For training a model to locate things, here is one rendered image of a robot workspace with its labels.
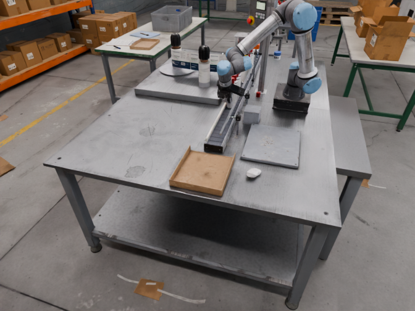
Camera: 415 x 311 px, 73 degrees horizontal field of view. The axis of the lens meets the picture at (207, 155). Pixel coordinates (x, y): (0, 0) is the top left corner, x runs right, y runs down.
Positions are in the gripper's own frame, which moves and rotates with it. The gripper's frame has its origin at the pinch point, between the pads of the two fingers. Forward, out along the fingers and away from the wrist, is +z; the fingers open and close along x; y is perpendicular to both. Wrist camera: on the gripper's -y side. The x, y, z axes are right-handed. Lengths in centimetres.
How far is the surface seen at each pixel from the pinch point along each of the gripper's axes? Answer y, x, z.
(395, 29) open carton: -125, -151, 70
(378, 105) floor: -157, -151, 194
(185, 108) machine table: 33.0, 3.0, 10.5
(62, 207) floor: 130, 85, 59
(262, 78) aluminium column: -14.1, -38.3, 21.4
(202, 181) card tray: -1, 63, -24
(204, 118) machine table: 15.8, 11.9, 5.3
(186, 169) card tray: 10, 58, -21
